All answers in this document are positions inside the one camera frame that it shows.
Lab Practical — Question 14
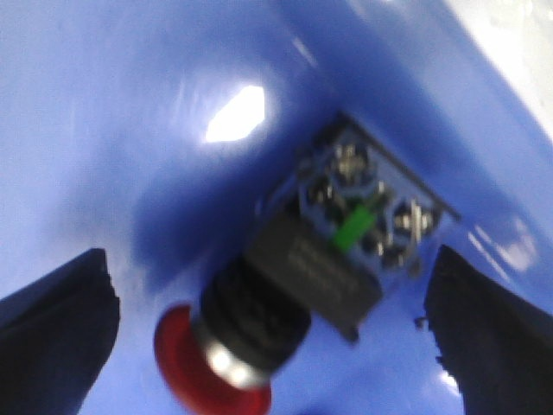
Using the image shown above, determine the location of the blue plastic tray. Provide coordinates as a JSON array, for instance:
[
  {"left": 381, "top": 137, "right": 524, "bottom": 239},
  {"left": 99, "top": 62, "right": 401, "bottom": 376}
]
[{"left": 1, "top": 1, "right": 552, "bottom": 414}]

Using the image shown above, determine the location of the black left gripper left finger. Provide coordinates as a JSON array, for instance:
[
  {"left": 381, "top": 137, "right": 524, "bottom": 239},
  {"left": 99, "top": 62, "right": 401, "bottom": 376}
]
[{"left": 1, "top": 248, "right": 120, "bottom": 414}]

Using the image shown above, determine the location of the red emergency stop button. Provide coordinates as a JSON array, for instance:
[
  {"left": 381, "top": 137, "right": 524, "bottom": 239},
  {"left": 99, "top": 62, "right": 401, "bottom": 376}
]
[{"left": 154, "top": 113, "right": 460, "bottom": 414}]

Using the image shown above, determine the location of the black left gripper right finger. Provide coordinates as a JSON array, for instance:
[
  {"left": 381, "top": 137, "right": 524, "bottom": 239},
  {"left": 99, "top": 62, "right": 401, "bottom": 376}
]
[{"left": 415, "top": 246, "right": 552, "bottom": 414}]

